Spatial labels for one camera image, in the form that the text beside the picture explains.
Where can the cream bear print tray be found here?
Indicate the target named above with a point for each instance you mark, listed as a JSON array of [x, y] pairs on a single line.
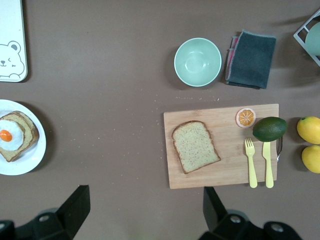
[[11, 27]]

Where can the white round plate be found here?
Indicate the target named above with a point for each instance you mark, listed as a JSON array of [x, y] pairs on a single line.
[[30, 160]]

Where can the yellow lemon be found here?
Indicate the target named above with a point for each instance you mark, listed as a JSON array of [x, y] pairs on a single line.
[[312, 158], [310, 130]]

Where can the toast sandwich with egg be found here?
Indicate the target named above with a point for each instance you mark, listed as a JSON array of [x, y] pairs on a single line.
[[10, 155]]

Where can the pale green bowl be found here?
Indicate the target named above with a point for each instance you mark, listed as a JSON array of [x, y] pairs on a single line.
[[197, 62]]

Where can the dark grey folded cloth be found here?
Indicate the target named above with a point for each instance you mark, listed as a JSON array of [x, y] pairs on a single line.
[[252, 60]]

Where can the yellow plastic knife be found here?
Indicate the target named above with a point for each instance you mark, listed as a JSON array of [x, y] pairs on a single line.
[[268, 165]]

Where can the bread slice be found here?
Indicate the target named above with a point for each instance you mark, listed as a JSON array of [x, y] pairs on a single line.
[[195, 147], [33, 133]]

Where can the bamboo cutting board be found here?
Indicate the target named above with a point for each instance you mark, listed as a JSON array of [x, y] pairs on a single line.
[[227, 170]]

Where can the small metal utensil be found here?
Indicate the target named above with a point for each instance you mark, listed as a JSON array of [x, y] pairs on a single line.
[[280, 150]]

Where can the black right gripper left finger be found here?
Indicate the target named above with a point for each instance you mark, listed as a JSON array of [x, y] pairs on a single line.
[[67, 220]]

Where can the yellow plastic fork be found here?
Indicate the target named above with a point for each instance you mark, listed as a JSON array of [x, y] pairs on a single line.
[[252, 167]]

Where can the toy fried egg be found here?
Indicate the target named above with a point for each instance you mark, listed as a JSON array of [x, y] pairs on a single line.
[[11, 137]]

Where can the toy orange slice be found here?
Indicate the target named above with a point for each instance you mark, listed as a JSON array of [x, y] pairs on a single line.
[[245, 118]]

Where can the green avocado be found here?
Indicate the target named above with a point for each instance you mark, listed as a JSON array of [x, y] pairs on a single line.
[[270, 129]]

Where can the bread slice under egg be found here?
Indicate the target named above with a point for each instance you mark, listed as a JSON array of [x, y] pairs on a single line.
[[33, 133]]

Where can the pink folded cloth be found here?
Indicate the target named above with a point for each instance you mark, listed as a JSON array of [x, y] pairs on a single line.
[[231, 56]]

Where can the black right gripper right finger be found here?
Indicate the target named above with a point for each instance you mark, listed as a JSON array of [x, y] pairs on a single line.
[[220, 225]]

